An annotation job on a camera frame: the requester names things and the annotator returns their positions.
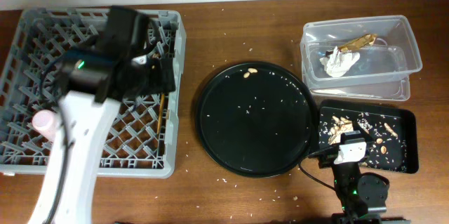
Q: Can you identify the wooden chopstick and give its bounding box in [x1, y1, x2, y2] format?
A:
[156, 93, 166, 137]

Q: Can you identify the food scraps pile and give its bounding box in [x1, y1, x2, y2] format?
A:
[320, 113, 401, 154]

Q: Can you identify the white napkin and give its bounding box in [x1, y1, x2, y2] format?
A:
[319, 46, 361, 78]

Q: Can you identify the gold foil wrapper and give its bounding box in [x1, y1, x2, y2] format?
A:
[337, 34, 377, 53]

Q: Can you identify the pink cup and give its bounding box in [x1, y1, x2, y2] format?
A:
[32, 110, 61, 142]

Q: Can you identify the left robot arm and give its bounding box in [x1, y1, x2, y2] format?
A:
[30, 6, 175, 223]

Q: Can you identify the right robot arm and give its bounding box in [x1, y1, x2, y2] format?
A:
[319, 129, 389, 224]

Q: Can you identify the grey plastic dishwasher rack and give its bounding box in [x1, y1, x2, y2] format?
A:
[1, 8, 187, 178]

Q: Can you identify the black rectangular tray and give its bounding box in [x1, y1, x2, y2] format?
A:
[312, 100, 419, 174]

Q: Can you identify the small clear plastic bin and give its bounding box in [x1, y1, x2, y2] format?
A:
[302, 44, 410, 102]

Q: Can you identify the large clear plastic bin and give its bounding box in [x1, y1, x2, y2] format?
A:
[300, 15, 423, 76]

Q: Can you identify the round black serving tray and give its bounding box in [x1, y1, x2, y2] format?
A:
[195, 61, 319, 178]

